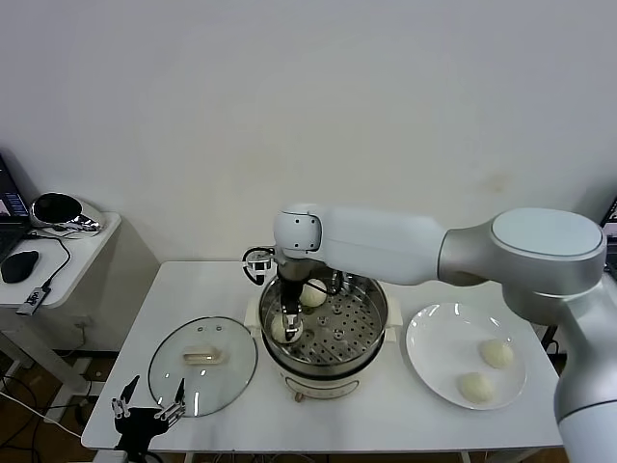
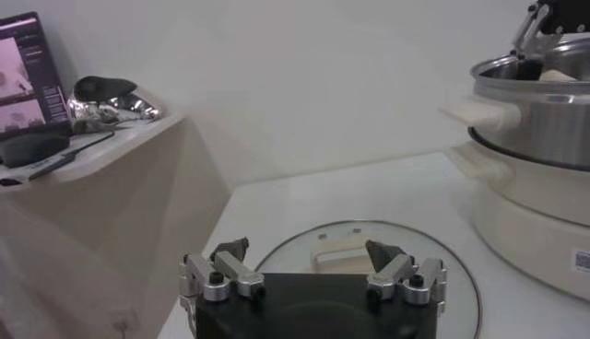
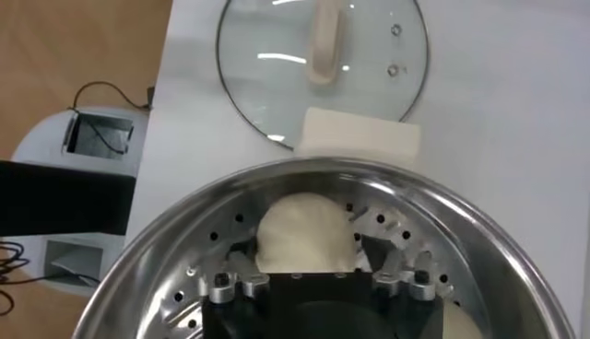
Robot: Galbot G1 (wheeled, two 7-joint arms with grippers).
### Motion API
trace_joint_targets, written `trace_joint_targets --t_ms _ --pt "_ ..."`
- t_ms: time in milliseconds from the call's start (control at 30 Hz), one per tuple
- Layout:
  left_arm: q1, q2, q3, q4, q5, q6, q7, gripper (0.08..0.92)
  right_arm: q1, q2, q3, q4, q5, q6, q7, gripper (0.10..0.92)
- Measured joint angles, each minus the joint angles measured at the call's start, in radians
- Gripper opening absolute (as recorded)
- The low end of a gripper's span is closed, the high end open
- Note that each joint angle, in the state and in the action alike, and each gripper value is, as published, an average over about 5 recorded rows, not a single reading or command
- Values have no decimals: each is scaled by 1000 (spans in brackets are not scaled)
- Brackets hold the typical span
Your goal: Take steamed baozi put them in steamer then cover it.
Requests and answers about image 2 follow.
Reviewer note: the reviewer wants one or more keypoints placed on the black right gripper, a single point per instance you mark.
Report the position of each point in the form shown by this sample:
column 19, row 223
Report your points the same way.
column 569, row 14

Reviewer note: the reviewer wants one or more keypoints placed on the cream electric pot base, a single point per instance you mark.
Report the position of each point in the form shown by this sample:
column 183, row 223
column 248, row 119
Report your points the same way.
column 530, row 230

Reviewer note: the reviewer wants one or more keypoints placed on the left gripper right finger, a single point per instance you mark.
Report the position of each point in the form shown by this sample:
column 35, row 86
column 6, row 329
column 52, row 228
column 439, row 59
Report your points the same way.
column 396, row 274

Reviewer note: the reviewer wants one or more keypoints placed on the white work table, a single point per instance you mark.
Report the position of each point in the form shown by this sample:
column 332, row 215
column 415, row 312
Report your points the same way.
column 322, row 198

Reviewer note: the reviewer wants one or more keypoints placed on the black laptop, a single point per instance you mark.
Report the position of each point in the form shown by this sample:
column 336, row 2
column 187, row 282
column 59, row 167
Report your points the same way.
column 27, row 69

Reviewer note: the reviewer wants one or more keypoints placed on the white side table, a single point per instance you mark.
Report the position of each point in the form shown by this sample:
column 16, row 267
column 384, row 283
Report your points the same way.
column 115, row 147

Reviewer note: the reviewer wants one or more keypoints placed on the round glass pot lid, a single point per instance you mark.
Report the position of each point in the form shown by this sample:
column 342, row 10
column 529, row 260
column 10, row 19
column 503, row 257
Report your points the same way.
column 341, row 251

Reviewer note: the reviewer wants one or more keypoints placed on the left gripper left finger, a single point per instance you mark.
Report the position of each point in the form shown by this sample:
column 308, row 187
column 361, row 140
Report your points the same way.
column 230, row 272

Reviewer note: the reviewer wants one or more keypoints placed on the grey usb hub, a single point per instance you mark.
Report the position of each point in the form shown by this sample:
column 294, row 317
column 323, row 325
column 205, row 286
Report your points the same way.
column 53, row 166

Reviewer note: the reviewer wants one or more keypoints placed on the stainless steel steamer basket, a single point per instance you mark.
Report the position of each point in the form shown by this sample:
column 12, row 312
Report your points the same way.
column 544, row 124

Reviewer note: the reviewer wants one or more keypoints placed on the black computer mouse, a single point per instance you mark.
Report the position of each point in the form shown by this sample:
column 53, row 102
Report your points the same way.
column 32, row 148

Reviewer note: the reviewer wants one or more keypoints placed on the shiny chrome headset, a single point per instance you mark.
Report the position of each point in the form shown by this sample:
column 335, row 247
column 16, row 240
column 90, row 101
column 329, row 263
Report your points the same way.
column 129, row 103

